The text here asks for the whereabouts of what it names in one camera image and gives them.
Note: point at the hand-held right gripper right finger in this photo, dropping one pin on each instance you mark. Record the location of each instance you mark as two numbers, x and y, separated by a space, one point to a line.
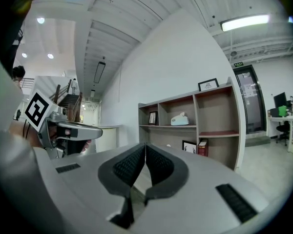
162 172

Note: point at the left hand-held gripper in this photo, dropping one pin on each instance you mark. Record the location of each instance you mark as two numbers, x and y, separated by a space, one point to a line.
36 111

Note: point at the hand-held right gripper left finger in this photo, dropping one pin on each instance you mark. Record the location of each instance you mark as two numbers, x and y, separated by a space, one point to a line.
123 170

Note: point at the pale blue pack of tissues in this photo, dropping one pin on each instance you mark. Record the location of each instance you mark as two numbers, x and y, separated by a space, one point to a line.
180 120

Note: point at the wooden shelf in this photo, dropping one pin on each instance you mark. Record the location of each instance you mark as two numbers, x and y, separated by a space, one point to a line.
210 111

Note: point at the person's left forearm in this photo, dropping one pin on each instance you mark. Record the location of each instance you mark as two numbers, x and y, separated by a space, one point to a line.
18 130

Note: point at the person's left hand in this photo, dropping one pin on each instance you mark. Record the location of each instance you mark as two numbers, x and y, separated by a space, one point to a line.
86 145

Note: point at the wooden staircase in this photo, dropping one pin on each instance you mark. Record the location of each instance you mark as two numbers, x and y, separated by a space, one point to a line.
68 101

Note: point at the white counter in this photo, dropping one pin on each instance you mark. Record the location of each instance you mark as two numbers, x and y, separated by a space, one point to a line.
107 136

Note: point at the red book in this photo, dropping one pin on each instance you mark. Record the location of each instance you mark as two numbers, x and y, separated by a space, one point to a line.
203 148

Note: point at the person's white shirt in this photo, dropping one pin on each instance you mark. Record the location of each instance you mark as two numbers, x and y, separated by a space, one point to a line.
5 155

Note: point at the round ceiling light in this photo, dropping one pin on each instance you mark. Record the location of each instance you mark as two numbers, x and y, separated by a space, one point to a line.
40 20
24 55
50 55

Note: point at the black hanging lamp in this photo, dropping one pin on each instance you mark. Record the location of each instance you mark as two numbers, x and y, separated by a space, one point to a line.
99 72

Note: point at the black framed glass door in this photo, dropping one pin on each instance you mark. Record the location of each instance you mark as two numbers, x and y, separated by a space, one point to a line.
250 101

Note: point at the white paper notice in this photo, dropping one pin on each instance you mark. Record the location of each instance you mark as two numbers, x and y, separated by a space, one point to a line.
249 89

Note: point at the black office chair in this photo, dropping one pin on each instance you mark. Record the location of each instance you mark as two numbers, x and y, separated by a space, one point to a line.
283 129

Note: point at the green exit sign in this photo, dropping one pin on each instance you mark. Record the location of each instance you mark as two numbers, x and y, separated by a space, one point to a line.
238 64

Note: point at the green box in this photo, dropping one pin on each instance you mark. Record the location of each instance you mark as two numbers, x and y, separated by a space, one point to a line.
282 111

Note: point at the black computer monitor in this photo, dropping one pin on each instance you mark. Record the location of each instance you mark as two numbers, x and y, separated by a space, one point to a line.
280 100

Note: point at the long ceiling tube light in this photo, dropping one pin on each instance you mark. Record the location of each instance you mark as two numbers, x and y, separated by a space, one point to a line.
245 22

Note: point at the black picture frame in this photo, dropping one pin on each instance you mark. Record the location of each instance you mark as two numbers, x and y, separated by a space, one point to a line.
189 147
208 84
153 118

